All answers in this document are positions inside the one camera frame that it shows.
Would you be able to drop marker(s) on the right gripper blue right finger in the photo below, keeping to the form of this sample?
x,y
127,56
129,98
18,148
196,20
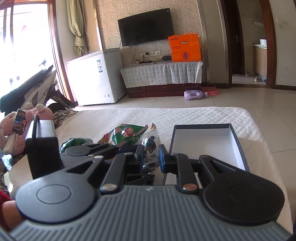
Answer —
x,y
164,159

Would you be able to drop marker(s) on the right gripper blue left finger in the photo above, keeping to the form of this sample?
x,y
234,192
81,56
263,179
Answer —
x,y
139,157

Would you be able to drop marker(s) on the white printed snack packet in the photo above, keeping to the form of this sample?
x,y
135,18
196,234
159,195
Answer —
x,y
151,142

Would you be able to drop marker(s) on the green chip bag far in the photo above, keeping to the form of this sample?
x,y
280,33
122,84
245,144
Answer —
x,y
124,135

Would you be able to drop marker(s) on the green chip bag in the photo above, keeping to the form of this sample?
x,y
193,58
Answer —
x,y
75,142
124,135

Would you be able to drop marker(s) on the green chip bag near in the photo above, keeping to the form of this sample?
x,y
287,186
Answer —
x,y
75,142

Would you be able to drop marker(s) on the pink plush toy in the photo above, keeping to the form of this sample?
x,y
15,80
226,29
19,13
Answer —
x,y
14,127

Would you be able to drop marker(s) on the white quilted table cover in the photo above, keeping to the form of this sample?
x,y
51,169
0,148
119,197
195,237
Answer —
x,y
203,199

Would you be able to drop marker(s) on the dark grey tray box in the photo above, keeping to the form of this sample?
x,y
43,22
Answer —
x,y
217,140

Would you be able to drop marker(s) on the purple detergent bottle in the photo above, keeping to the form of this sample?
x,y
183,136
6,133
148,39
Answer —
x,y
194,94

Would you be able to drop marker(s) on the tv cabinet with lace cloth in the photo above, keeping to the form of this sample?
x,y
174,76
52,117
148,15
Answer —
x,y
162,79

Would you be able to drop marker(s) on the white chest freezer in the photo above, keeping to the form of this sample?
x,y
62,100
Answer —
x,y
96,78

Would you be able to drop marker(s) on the orange gift box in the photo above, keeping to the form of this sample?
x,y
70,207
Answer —
x,y
185,48

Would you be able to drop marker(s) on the beige tied curtain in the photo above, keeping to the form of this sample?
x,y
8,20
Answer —
x,y
75,19

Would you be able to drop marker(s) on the black wall television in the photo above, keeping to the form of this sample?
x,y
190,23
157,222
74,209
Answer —
x,y
146,27

